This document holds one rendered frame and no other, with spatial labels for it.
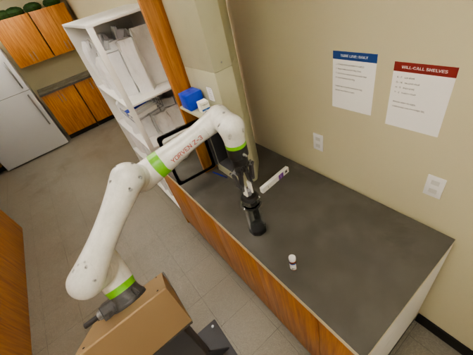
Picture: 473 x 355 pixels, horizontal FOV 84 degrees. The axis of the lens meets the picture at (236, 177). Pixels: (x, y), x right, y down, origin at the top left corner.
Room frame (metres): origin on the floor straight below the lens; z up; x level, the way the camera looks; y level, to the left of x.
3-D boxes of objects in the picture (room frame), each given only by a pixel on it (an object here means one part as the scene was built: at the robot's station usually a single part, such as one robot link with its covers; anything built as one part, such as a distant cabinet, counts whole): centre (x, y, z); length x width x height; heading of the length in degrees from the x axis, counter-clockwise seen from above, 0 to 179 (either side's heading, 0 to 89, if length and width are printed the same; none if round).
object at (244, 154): (0.95, -0.04, 1.48); 0.12 x 0.09 x 0.06; 28
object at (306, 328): (1.33, -0.10, 0.45); 2.05 x 0.67 x 0.90; 28
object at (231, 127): (0.96, -0.03, 1.58); 0.13 x 0.11 x 0.14; 16
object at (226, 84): (1.51, -0.07, 1.33); 0.32 x 0.25 x 0.77; 28
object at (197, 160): (1.53, 0.26, 1.19); 0.30 x 0.01 x 0.40; 111
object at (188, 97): (1.49, 0.12, 1.56); 0.10 x 0.10 x 0.09; 28
